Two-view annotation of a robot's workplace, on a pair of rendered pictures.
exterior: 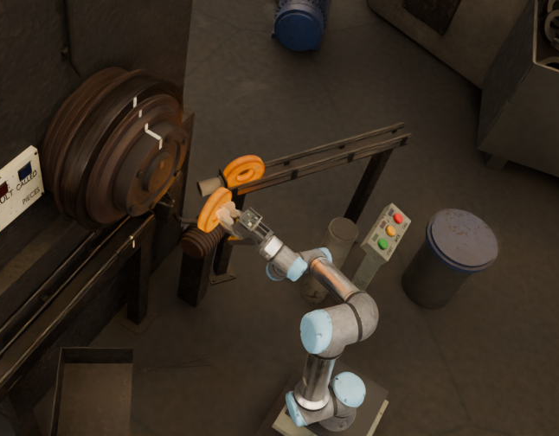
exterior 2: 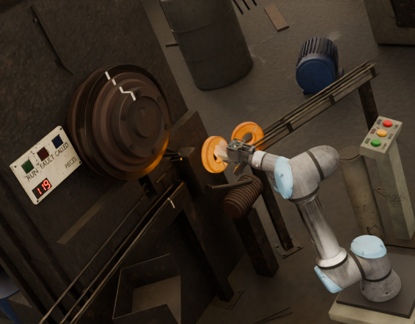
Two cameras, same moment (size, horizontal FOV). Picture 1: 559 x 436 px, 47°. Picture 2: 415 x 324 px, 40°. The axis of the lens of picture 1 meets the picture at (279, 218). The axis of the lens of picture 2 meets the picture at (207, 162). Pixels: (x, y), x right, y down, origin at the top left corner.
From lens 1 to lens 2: 1.20 m
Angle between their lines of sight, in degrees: 33
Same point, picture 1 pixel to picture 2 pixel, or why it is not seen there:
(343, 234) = (349, 155)
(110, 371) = (164, 284)
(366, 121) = (394, 110)
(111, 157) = (101, 112)
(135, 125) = (112, 89)
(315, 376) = (311, 227)
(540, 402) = not seen: outside the picture
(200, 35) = (250, 116)
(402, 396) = not seen: outside the picture
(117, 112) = (95, 81)
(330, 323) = (288, 164)
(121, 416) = (175, 308)
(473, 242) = not seen: outside the picture
